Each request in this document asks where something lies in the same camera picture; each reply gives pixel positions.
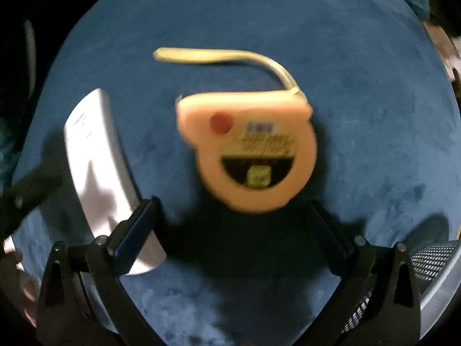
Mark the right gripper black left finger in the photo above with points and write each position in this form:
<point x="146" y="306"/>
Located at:
<point x="64" y="312"/>

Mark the light blue mesh basket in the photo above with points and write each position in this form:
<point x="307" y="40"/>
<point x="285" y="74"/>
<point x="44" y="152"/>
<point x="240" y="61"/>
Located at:
<point x="432" y="277"/>

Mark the white remote box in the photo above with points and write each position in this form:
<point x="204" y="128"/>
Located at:
<point x="97" y="166"/>

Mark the person left hand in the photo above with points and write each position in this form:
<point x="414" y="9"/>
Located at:
<point x="20" y="288"/>

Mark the blue velvet cushion cover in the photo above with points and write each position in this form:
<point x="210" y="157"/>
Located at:
<point x="387" y="126"/>

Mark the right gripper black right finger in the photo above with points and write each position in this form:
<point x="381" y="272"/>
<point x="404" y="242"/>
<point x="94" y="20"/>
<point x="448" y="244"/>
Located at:
<point x="347" y="256"/>

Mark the yellow tape measure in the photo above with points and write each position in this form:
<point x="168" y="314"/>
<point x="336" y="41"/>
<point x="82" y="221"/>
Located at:
<point x="254" y="150"/>

